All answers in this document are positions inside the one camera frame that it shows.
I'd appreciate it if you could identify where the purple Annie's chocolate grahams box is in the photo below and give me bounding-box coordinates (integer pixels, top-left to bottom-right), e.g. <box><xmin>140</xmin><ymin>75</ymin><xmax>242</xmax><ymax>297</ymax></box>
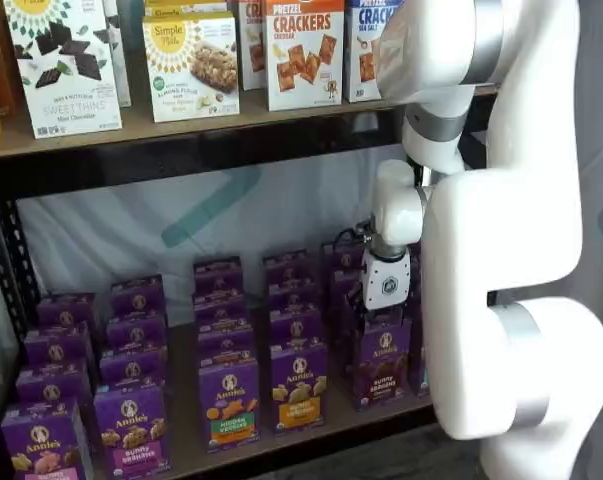
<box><xmin>351</xmin><ymin>317</ymin><xmax>414</xmax><ymax>413</ymax></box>

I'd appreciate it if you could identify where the grey side curtain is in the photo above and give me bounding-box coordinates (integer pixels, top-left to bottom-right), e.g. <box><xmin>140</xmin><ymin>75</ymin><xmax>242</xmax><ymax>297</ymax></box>
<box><xmin>573</xmin><ymin>0</ymin><xmax>603</xmax><ymax>480</ymax></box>

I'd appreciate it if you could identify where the orange cheddar pretzel crackers box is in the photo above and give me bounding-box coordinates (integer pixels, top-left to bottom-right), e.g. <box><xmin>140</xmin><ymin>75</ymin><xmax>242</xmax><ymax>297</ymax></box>
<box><xmin>263</xmin><ymin>0</ymin><xmax>346</xmax><ymax>112</ymax></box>

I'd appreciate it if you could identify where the Simple Mills almond bar box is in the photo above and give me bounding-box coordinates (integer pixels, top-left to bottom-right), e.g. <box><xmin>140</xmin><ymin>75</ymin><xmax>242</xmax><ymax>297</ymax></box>
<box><xmin>141</xmin><ymin>10</ymin><xmax>241</xmax><ymax>124</ymax></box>
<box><xmin>143</xmin><ymin>0</ymin><xmax>230</xmax><ymax>19</ymax></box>

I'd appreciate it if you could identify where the blue sea salt crackers box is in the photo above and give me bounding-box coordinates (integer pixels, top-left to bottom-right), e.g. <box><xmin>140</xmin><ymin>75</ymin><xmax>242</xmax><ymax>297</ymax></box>
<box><xmin>344</xmin><ymin>0</ymin><xmax>407</xmax><ymax>104</ymax></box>

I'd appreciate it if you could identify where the black metal shelving rack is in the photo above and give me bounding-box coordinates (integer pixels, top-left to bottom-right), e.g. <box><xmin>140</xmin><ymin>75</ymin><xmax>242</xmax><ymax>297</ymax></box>
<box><xmin>0</xmin><ymin>94</ymin><xmax>500</xmax><ymax>480</ymax></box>

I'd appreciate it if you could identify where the purple Annie's snack box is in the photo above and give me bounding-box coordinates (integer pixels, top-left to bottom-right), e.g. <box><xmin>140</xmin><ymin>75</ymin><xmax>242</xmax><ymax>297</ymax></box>
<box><xmin>267</xmin><ymin>279</ymin><xmax>323</xmax><ymax>310</ymax></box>
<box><xmin>192</xmin><ymin>256</ymin><xmax>245</xmax><ymax>299</ymax></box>
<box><xmin>262</xmin><ymin>251</ymin><xmax>313</xmax><ymax>285</ymax></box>
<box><xmin>336</xmin><ymin>295</ymin><xmax>356</xmax><ymax>361</ymax></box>
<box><xmin>14</xmin><ymin>360</ymin><xmax>95</xmax><ymax>409</ymax></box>
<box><xmin>109</xmin><ymin>273</ymin><xmax>166</xmax><ymax>316</ymax></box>
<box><xmin>408</xmin><ymin>252</ymin><xmax>424</xmax><ymax>321</ymax></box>
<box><xmin>198</xmin><ymin>324</ymin><xmax>259</xmax><ymax>362</ymax></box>
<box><xmin>329</xmin><ymin>268</ymin><xmax>366</xmax><ymax>301</ymax></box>
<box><xmin>35</xmin><ymin>293</ymin><xmax>102</xmax><ymax>330</ymax></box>
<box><xmin>23</xmin><ymin>323</ymin><xmax>96</xmax><ymax>366</ymax></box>
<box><xmin>105</xmin><ymin>310</ymin><xmax>170</xmax><ymax>351</ymax></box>
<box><xmin>321</xmin><ymin>241</ymin><xmax>367</xmax><ymax>274</ymax></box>
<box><xmin>99</xmin><ymin>346</ymin><xmax>171</xmax><ymax>387</ymax></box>
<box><xmin>194</xmin><ymin>293</ymin><xmax>255</xmax><ymax>330</ymax></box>
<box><xmin>269</xmin><ymin>305</ymin><xmax>327</xmax><ymax>347</ymax></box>

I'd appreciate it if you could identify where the purple Annie's bunny grahams box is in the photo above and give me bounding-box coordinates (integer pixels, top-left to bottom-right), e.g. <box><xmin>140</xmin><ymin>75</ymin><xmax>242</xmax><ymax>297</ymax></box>
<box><xmin>93</xmin><ymin>382</ymin><xmax>171</xmax><ymax>475</ymax></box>

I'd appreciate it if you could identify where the Sweet Thins mint chocolate box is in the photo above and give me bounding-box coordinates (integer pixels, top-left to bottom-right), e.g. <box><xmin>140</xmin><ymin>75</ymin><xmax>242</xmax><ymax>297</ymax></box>
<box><xmin>3</xmin><ymin>0</ymin><xmax>124</xmax><ymax>140</ymax></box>

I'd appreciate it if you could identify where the purple Annie's hidden veggies box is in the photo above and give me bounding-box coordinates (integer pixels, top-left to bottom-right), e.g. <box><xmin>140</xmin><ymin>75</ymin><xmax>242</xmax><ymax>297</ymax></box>
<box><xmin>198</xmin><ymin>357</ymin><xmax>262</xmax><ymax>455</ymax></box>

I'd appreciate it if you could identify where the purple Annie's box pink label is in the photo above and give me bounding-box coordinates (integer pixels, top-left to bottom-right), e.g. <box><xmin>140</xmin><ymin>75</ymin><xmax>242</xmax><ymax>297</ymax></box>
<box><xmin>0</xmin><ymin>399</ymin><xmax>96</xmax><ymax>480</ymax></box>

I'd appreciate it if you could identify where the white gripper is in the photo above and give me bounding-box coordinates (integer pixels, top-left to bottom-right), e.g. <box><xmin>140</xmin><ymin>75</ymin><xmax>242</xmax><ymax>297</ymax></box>
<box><xmin>344</xmin><ymin>252</ymin><xmax>411</xmax><ymax>330</ymax></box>

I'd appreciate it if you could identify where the purple Annie's box yellow label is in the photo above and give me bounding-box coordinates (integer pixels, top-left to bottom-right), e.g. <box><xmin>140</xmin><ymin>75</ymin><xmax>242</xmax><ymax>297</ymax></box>
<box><xmin>269</xmin><ymin>343</ymin><xmax>330</xmax><ymax>435</ymax></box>

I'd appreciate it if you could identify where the white snack box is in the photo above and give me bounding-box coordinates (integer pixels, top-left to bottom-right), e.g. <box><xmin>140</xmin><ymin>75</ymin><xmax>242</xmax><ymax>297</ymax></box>
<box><xmin>102</xmin><ymin>0</ymin><xmax>132</xmax><ymax>109</ymax></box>

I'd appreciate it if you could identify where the wooden shelf board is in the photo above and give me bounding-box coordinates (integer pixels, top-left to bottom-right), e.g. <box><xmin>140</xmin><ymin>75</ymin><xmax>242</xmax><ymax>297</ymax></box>
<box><xmin>85</xmin><ymin>279</ymin><xmax>437</xmax><ymax>479</ymax></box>
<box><xmin>0</xmin><ymin>87</ymin><xmax>407</xmax><ymax>161</ymax></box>

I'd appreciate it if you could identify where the white backdrop sheet teal logo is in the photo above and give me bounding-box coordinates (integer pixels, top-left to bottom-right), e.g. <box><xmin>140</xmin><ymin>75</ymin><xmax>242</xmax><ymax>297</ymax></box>
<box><xmin>15</xmin><ymin>144</ymin><xmax>412</xmax><ymax>321</ymax></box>

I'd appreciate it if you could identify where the purple Annie's box teal label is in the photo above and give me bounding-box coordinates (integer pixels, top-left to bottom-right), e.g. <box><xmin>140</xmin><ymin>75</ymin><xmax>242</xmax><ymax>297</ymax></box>
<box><xmin>410</xmin><ymin>319</ymin><xmax>431</xmax><ymax>399</ymax></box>

